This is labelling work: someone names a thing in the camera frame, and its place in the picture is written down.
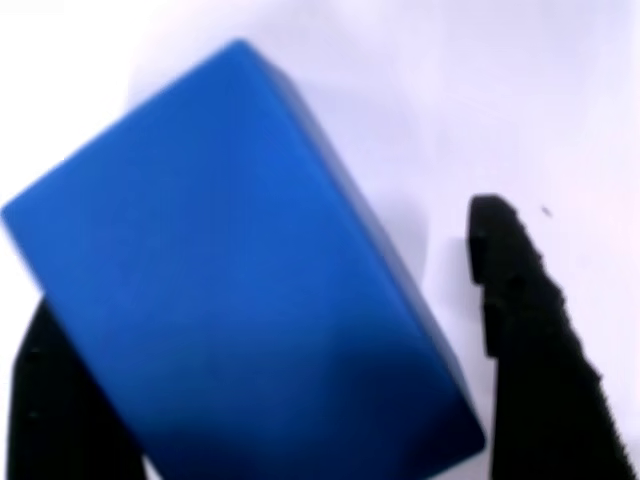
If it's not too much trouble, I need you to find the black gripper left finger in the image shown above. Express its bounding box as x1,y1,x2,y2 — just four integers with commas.
8,298,147,480

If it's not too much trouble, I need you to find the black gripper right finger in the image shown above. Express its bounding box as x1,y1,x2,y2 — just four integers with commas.
464,195,637,480

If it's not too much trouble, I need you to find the blue rectangular block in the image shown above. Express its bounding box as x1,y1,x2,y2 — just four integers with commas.
0,38,487,480

